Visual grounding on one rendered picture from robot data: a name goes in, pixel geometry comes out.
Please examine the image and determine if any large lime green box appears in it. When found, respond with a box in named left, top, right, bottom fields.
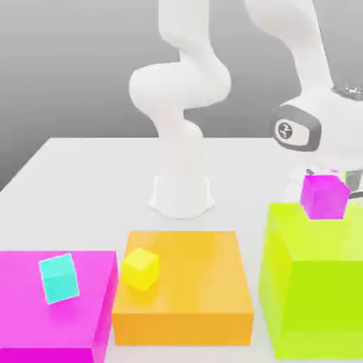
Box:
left=258, top=201, right=363, bottom=361

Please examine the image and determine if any small magenta cube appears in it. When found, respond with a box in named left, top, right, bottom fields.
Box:
left=300, top=174, right=352, bottom=221

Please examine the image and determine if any large orange box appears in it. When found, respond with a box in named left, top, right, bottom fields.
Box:
left=111, top=230, right=255, bottom=347

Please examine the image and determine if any small yellow cube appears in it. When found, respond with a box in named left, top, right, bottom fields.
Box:
left=121, top=247, right=160, bottom=292

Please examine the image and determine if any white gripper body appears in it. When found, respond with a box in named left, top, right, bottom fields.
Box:
left=284, top=164, right=363, bottom=204

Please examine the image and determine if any large magenta box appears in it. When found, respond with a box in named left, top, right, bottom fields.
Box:
left=0, top=250, right=119, bottom=363

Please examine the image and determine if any small cyan cube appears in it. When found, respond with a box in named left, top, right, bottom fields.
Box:
left=38, top=252, right=81, bottom=306

